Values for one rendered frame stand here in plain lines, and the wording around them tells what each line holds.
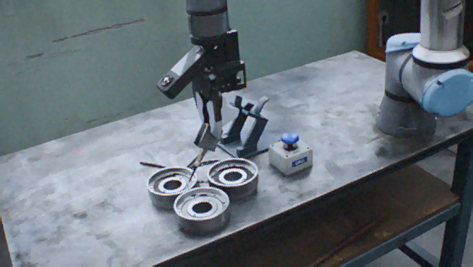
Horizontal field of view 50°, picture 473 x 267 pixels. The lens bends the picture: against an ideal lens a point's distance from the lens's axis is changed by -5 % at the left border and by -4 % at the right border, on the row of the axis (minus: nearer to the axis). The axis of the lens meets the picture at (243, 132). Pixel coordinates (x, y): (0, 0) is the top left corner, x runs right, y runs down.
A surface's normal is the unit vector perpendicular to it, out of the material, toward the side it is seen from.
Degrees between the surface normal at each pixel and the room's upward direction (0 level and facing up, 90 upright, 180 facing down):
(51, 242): 0
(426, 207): 0
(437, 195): 0
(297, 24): 90
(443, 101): 97
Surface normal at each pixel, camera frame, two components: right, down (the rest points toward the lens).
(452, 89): 0.18, 0.57
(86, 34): 0.50, 0.38
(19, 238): -0.07, -0.88
